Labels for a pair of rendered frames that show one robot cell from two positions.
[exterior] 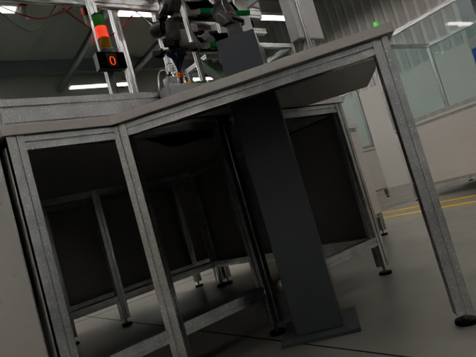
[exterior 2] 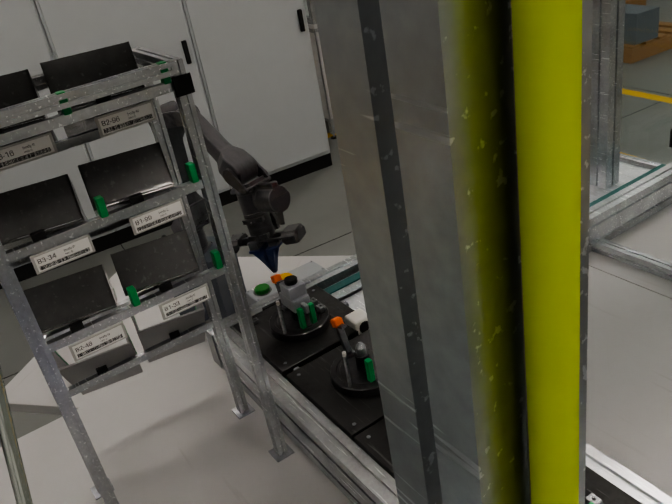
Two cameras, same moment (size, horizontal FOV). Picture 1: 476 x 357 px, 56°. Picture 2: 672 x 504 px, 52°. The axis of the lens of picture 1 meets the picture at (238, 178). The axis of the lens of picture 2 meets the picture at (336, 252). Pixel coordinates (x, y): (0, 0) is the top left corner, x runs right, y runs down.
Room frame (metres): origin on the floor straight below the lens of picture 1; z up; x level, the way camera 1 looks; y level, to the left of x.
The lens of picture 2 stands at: (3.15, 0.51, 1.86)
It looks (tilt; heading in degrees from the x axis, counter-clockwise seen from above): 29 degrees down; 190
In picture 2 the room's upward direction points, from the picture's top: 11 degrees counter-clockwise
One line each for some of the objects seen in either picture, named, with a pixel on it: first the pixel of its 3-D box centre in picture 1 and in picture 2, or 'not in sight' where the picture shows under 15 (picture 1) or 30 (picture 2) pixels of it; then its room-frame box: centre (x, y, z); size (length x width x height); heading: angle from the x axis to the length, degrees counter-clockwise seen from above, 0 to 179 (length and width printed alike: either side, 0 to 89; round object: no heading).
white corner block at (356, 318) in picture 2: not in sight; (358, 322); (1.87, 0.30, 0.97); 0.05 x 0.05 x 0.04; 39
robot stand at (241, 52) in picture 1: (245, 66); (207, 280); (1.60, -0.14, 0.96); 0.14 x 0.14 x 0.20; 81
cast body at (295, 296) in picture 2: (170, 83); (295, 293); (1.86, 0.17, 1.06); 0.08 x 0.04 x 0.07; 40
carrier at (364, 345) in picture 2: not in sight; (362, 358); (2.05, 0.32, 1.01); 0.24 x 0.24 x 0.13; 39
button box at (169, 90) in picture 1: (189, 93); (288, 289); (1.63, 0.09, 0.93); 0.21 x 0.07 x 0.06; 129
